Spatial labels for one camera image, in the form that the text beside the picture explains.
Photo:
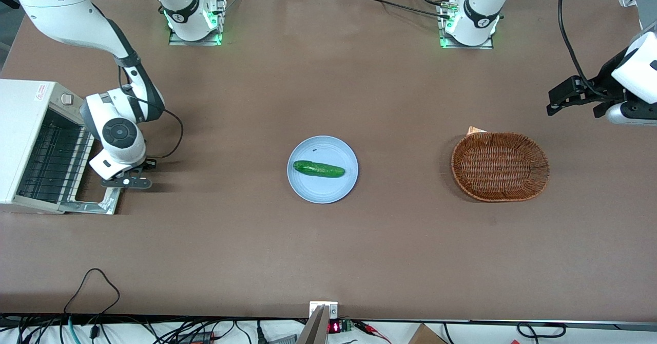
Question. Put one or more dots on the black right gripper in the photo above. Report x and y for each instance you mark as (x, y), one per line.
(149, 166)

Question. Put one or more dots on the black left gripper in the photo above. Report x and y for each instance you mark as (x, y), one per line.
(604, 83)

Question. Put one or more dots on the silver glass oven door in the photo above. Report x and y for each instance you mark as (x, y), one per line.
(92, 208)

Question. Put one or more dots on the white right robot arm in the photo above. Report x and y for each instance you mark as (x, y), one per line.
(61, 10)

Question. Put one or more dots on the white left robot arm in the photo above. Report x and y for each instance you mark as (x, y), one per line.
(480, 5)

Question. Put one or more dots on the silver oven knob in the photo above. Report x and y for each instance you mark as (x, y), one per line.
(66, 98)

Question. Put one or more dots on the white toaster oven body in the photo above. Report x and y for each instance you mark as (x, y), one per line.
(20, 102)

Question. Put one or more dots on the brown wicker basket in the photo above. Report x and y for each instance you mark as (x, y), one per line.
(500, 167)

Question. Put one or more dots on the beige paper tag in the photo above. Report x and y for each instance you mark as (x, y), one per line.
(475, 130)

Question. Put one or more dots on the black power adapter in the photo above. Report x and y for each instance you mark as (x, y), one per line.
(197, 338)

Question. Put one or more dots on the green cucumber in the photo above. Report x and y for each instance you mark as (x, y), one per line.
(318, 169)

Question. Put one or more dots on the light blue round plate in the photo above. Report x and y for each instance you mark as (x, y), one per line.
(323, 190)

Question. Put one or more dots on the red digit display module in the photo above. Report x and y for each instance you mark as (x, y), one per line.
(336, 327)

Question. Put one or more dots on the brown cardboard box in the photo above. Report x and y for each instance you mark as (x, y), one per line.
(426, 336)

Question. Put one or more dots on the red alligator clip leads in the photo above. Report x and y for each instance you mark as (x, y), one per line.
(372, 328)

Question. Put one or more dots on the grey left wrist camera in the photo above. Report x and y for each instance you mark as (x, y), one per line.
(634, 114)

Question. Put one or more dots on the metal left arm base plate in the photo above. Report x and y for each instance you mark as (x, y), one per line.
(441, 25)

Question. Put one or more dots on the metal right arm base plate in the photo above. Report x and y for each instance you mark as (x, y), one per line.
(223, 20)

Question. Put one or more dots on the grey camera mount pole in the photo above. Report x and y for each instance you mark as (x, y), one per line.
(314, 328)

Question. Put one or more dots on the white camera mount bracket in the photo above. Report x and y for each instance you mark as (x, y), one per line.
(333, 309)

